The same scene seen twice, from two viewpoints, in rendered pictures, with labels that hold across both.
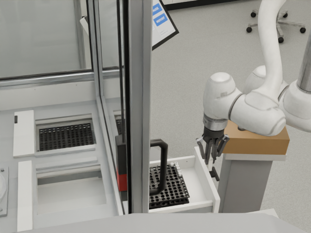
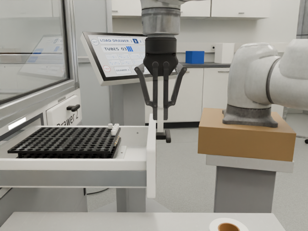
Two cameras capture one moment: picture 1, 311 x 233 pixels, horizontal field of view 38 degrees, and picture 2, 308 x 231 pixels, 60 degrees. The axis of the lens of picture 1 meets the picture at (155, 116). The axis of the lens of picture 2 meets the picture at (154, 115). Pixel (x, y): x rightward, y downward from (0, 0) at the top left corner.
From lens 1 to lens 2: 1.31 m
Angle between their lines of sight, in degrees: 29
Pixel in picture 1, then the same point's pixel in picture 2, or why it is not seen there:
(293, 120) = (296, 87)
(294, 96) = (294, 47)
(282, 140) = (284, 134)
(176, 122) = (188, 189)
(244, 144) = (229, 140)
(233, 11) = not seen: hidden behind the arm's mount
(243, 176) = (235, 201)
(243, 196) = not seen: outside the picture
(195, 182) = (142, 157)
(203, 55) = not seen: hidden behind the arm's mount
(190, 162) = (143, 134)
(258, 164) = (255, 183)
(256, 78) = (241, 49)
